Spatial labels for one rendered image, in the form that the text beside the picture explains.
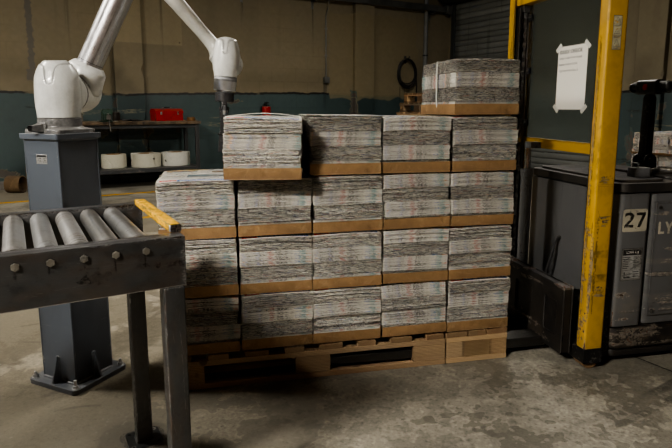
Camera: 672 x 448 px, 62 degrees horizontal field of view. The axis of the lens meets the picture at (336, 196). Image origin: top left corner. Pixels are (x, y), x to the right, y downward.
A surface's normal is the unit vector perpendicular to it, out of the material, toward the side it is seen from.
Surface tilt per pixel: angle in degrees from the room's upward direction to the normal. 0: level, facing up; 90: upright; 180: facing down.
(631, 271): 90
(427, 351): 90
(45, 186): 90
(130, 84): 90
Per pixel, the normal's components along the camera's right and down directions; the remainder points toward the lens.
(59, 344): -0.42, 0.14
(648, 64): -0.87, 0.08
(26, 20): 0.50, 0.14
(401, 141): 0.20, 0.15
